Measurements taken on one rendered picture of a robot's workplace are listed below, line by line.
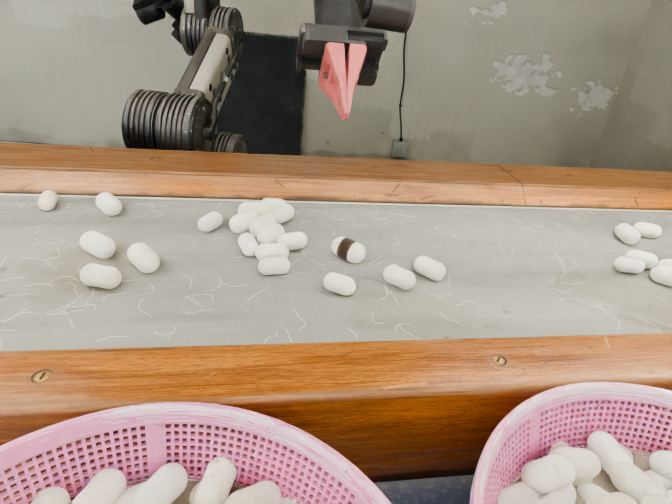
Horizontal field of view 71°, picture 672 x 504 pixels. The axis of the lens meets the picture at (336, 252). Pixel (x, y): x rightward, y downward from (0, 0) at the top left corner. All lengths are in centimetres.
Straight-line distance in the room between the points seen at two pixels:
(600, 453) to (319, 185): 43
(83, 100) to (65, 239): 226
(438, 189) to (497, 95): 208
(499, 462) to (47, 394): 27
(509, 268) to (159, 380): 37
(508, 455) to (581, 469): 5
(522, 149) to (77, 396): 271
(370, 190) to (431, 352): 33
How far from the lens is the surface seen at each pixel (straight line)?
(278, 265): 45
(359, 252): 48
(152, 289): 45
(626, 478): 37
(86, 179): 65
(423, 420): 35
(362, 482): 27
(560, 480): 35
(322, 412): 32
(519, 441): 35
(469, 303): 47
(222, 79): 103
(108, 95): 274
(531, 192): 74
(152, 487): 30
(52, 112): 288
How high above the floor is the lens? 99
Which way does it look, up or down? 29 degrees down
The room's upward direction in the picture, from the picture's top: 6 degrees clockwise
